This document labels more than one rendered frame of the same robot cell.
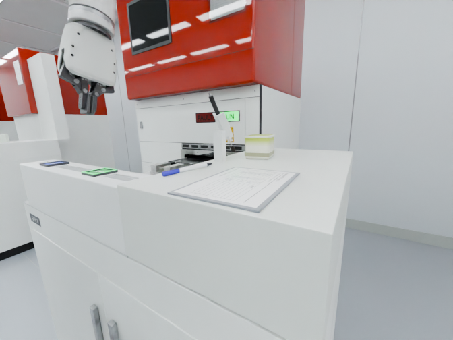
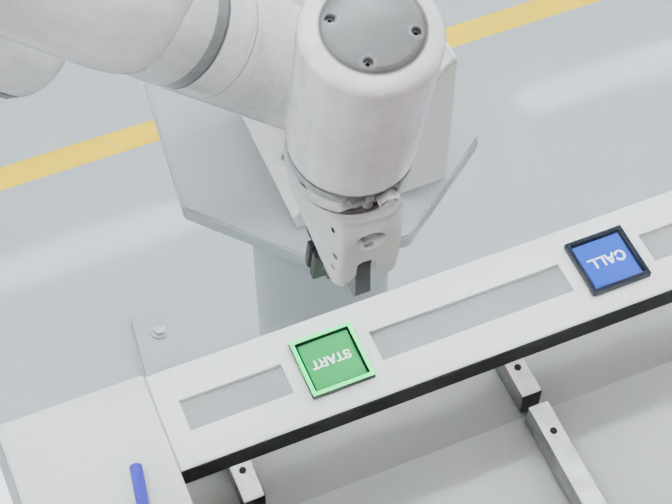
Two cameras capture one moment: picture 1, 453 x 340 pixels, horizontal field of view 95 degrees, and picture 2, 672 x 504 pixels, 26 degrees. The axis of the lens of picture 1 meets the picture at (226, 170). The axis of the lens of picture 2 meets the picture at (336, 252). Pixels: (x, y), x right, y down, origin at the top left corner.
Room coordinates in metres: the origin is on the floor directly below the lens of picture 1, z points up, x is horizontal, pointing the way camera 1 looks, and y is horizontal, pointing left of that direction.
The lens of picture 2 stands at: (0.83, -0.20, 2.01)
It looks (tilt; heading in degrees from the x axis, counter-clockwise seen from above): 55 degrees down; 125
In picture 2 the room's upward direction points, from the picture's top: straight up
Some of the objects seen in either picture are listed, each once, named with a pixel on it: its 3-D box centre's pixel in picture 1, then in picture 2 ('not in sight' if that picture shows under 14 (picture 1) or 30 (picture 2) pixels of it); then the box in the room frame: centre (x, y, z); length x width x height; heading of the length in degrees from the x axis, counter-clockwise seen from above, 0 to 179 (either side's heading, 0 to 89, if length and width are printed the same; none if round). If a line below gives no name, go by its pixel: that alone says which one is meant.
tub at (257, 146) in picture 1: (259, 146); not in sight; (0.62, -0.10, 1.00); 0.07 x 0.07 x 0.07; 66
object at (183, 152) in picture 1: (214, 160); not in sight; (1.00, 0.06, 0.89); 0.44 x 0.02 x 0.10; 57
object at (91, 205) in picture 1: (79, 193); (461, 354); (0.55, 0.41, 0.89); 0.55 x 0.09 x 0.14; 57
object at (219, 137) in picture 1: (222, 136); not in sight; (0.59, 0.01, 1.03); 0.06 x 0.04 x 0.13; 147
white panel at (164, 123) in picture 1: (188, 133); not in sight; (1.11, 0.20, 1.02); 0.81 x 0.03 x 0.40; 57
